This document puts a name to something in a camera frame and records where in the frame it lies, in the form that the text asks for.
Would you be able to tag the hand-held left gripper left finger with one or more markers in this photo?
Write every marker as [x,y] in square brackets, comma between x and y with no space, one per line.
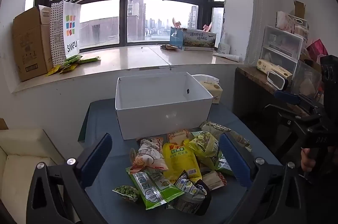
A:
[96,158]

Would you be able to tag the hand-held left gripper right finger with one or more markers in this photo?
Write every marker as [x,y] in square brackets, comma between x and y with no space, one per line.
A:
[235,158]

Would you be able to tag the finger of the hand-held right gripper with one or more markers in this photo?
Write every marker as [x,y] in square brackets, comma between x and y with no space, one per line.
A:
[293,118]
[286,97]

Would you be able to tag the green white snack packet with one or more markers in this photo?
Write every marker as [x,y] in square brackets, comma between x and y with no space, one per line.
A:
[224,164]

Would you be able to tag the light green snack packet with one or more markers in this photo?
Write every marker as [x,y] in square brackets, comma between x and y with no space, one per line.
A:
[204,146]

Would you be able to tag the beige green snack packet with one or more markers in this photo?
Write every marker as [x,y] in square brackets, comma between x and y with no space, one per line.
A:
[219,129]

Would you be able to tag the small green pea packet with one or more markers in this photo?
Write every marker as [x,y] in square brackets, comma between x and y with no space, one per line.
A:
[126,191]

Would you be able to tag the white orange cartoon snack packet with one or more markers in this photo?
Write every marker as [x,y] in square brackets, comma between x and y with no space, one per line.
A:
[149,154]

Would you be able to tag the blue white snack packet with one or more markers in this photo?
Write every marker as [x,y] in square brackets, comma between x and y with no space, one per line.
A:
[188,184]

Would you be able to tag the yellow snack packet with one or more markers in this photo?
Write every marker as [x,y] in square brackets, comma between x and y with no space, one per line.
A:
[179,158]

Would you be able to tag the black snack packet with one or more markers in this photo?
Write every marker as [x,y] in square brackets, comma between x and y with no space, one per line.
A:
[195,201]

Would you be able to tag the large green pea packet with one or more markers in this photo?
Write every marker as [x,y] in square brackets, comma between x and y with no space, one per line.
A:
[153,187]

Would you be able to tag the white cardboard box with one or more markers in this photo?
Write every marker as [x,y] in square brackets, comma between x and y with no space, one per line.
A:
[158,107]

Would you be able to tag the person's right hand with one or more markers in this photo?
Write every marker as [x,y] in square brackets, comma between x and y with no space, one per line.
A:
[306,160]

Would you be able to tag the white rectangular container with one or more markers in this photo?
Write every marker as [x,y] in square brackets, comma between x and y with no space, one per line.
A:
[277,80]

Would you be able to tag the clear plastic bag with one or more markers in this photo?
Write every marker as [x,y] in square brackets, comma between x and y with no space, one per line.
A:
[307,78]

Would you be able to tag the cream tissue pack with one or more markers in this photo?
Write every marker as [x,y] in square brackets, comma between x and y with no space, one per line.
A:
[273,68]

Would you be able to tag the dark wooden side desk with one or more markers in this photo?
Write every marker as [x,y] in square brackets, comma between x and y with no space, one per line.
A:
[250,97]

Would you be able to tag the clear plastic drawer unit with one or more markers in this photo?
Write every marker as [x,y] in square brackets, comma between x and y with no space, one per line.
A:
[282,47]

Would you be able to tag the white tube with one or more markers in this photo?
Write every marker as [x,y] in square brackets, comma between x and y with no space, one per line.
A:
[227,57]

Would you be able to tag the white sofa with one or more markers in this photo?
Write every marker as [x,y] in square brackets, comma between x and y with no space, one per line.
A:
[23,160]

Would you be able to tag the yellow tissue pack in plastic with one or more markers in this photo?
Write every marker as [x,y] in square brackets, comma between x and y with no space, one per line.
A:
[212,88]

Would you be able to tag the pink patterned box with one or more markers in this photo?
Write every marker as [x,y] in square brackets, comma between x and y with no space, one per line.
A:
[286,22]

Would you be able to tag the small open cardboard box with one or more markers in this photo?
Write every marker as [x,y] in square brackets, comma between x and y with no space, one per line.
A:
[299,9]

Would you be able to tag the pile of green yellow sachets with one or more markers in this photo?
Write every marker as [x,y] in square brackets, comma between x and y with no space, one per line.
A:
[71,64]

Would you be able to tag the blue paper bag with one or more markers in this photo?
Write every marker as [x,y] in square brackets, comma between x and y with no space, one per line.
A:
[177,36]

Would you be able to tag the brown packet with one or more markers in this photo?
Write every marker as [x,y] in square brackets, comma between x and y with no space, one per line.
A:
[169,47]

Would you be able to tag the white dotted shopping bag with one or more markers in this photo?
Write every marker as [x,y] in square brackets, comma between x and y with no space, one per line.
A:
[66,31]

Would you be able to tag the brown cardboard carton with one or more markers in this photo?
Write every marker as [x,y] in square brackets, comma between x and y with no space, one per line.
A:
[30,44]

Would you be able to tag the pink toy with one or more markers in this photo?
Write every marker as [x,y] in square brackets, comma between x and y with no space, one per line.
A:
[176,22]

